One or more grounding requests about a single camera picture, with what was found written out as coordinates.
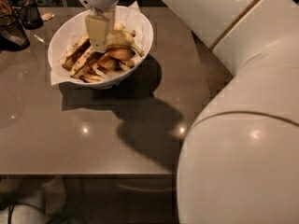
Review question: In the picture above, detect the white oval bowl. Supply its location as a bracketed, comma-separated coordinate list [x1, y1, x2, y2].
[47, 5, 154, 90]

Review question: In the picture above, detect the drawer handle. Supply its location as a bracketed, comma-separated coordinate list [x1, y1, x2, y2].
[118, 184, 174, 193]

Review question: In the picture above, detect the small wrapper on table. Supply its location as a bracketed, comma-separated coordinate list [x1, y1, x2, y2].
[41, 12, 55, 21]

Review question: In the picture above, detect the white paper bowl liner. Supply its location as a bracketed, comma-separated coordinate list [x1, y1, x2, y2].
[50, 1, 151, 86]

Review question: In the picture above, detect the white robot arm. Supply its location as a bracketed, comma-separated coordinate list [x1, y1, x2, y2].
[162, 0, 299, 224]

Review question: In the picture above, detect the small banana pieces bottom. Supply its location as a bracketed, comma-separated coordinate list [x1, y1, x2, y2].
[79, 55, 135, 83]

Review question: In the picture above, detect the small yellow banana middle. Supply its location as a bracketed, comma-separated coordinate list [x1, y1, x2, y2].
[107, 49, 135, 61]

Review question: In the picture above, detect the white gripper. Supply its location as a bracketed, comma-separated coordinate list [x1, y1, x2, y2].
[79, 0, 119, 53]

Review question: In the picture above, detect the dark glass cup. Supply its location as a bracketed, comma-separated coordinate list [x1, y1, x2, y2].
[15, 0, 43, 30]

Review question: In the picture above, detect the black cable on floor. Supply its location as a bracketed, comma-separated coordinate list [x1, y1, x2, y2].
[7, 177, 85, 224]

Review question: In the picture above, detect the black appliance at left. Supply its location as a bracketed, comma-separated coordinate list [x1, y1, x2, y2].
[0, 0, 30, 51]

